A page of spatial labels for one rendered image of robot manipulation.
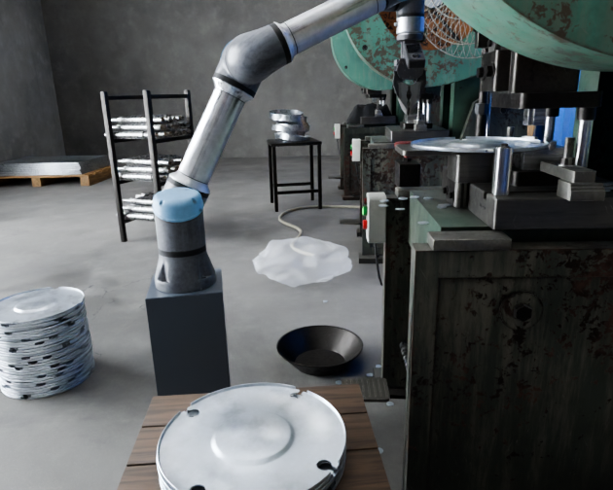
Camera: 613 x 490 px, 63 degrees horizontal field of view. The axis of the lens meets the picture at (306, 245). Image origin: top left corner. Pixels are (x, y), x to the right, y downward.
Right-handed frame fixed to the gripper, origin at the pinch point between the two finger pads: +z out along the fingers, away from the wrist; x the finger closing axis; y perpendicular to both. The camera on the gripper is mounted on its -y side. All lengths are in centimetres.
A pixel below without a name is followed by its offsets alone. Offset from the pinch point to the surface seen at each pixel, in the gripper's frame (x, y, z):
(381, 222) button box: 8.4, -12.8, 29.2
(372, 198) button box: 11.1, -12.6, 22.6
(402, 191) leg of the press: 2.9, -12.0, 20.8
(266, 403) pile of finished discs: 34, -73, 46
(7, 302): 130, 2, 58
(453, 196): -4.8, -37.3, 17.5
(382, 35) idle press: -3, 99, -30
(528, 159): -18.9, -40.6, 9.3
